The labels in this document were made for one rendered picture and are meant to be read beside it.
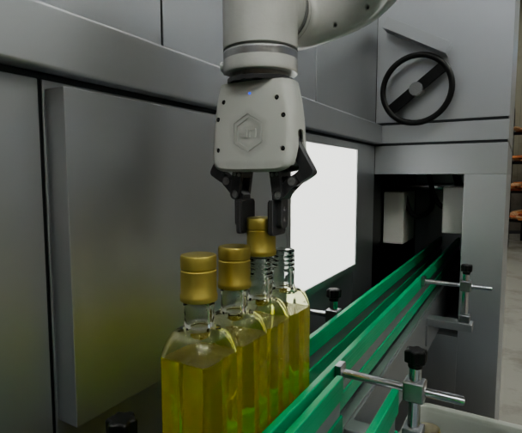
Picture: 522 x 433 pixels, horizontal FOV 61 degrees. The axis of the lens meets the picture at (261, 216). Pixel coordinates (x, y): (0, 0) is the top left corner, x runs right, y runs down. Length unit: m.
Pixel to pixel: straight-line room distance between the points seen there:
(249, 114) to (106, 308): 0.26
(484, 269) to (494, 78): 0.54
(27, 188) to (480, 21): 1.29
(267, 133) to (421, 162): 1.01
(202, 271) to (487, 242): 1.13
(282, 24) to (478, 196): 1.03
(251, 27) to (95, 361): 0.38
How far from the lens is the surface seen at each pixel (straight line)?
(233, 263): 0.45
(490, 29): 1.48
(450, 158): 1.44
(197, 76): 0.64
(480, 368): 1.54
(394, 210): 1.59
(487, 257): 1.45
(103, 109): 0.50
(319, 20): 0.59
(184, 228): 0.59
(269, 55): 0.49
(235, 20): 0.51
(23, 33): 0.47
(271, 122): 0.48
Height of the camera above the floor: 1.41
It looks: 5 degrees down
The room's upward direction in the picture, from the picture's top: straight up
